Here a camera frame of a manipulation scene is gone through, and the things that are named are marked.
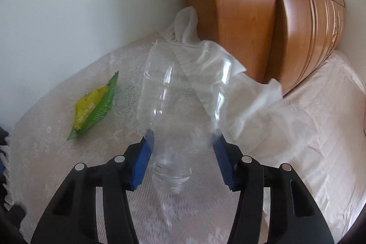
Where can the clear plastic bottle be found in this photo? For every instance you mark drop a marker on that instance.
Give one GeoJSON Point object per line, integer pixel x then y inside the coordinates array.
{"type": "Point", "coordinates": [177, 106]}

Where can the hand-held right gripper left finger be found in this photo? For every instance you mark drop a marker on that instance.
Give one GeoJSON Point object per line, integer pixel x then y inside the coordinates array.
{"type": "Point", "coordinates": [141, 158]}

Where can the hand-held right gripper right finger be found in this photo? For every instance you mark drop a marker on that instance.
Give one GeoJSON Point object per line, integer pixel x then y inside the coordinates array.
{"type": "Point", "coordinates": [226, 164]}

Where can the wooden headboard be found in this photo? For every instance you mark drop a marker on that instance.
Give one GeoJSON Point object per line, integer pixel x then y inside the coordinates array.
{"type": "Point", "coordinates": [243, 18]}

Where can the yellow green packet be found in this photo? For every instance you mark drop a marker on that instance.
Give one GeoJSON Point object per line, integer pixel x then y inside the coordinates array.
{"type": "Point", "coordinates": [94, 106]}

